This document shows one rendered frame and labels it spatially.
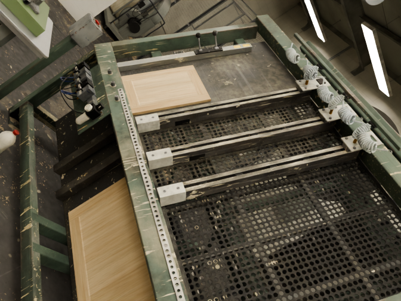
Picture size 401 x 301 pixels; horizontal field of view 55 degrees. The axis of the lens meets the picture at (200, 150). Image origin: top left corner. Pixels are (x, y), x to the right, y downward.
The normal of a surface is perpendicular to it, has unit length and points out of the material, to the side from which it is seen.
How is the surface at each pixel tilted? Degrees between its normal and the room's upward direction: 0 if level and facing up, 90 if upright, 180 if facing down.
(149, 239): 60
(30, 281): 90
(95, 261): 90
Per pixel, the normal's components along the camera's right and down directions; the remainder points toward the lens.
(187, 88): 0.03, -0.69
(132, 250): -0.45, -0.49
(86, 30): 0.31, 0.70
